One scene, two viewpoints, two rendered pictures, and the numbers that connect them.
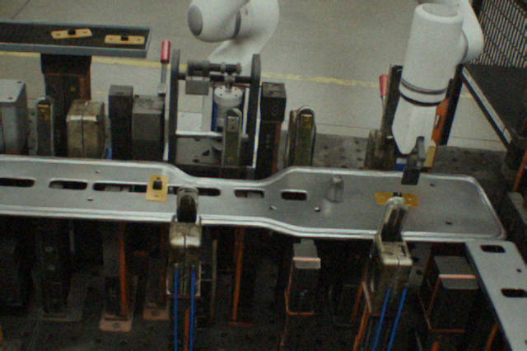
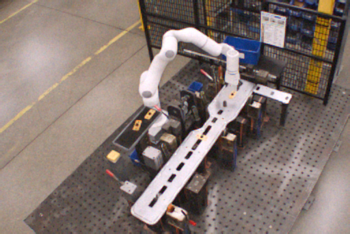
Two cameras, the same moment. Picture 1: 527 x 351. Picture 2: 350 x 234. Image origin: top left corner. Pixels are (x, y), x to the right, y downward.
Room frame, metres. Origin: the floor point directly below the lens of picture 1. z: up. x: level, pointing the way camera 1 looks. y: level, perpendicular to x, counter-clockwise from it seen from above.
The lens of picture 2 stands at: (0.12, 1.39, 2.82)
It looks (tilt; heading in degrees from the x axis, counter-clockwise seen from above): 46 degrees down; 315
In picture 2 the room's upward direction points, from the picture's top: 9 degrees counter-clockwise
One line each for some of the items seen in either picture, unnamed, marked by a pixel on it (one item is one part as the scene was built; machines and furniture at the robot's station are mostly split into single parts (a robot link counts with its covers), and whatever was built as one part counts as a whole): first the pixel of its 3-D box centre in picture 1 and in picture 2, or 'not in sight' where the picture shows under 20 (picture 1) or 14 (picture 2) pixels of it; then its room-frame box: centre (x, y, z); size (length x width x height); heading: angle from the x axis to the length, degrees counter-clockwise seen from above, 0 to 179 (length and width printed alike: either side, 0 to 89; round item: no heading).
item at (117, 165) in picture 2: not in sight; (122, 176); (1.39, 0.71, 0.92); 0.08 x 0.08 x 0.44; 6
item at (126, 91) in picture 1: (122, 169); (169, 144); (1.32, 0.31, 0.90); 0.05 x 0.05 x 0.40; 6
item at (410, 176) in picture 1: (413, 172); not in sight; (1.10, -0.28, 1.10); 0.03 x 0.03 x 0.07; 6
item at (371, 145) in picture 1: (370, 203); (213, 100); (1.32, -0.25, 0.88); 0.07 x 0.06 x 0.35; 6
